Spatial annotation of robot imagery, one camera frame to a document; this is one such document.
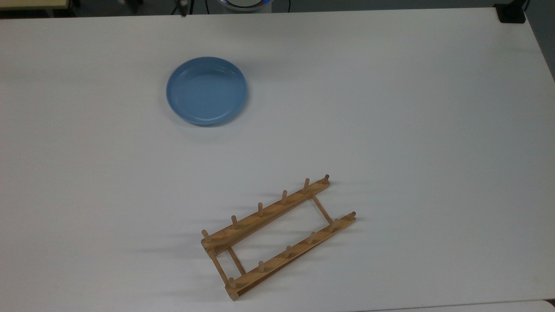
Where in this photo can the black table clamp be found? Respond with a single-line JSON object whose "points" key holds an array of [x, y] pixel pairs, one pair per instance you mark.
{"points": [[511, 13]]}

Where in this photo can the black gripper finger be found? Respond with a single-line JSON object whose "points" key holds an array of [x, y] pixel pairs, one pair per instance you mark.
{"points": [[133, 4], [184, 8]]}

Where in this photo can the light wooden desk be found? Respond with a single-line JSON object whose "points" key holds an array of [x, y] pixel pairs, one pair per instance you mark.
{"points": [[30, 3]]}

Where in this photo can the wooden plate rack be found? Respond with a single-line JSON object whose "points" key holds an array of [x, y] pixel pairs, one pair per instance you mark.
{"points": [[264, 215]]}

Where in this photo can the blue round plate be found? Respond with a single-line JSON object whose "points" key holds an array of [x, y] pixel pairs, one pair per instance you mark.
{"points": [[206, 91]]}

